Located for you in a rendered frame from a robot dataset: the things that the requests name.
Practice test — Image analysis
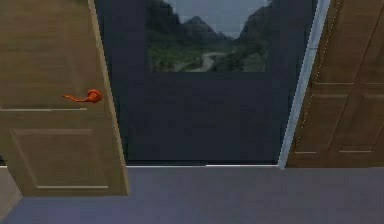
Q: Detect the light brown room door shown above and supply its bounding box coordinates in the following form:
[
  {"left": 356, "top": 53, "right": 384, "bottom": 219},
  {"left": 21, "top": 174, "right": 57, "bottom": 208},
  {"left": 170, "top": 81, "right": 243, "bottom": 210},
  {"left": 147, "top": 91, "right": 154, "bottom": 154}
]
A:
[{"left": 0, "top": 0, "right": 131, "bottom": 198}]

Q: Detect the window with mountain view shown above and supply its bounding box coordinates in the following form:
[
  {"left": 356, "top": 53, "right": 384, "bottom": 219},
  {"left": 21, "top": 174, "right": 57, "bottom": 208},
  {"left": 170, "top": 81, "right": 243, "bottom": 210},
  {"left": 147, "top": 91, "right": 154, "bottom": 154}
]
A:
[{"left": 145, "top": 0, "right": 273, "bottom": 73}]

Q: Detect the dark brown panelled door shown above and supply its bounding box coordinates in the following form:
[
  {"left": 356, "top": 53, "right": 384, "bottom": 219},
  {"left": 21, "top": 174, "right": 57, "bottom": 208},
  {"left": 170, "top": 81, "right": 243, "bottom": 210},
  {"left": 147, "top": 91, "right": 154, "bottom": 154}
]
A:
[{"left": 285, "top": 0, "right": 384, "bottom": 169}]

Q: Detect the orange door handle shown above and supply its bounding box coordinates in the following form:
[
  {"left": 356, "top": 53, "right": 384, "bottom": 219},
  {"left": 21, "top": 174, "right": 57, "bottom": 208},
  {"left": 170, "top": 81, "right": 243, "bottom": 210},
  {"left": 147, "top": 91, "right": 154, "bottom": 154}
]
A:
[{"left": 62, "top": 88, "right": 103, "bottom": 104}]

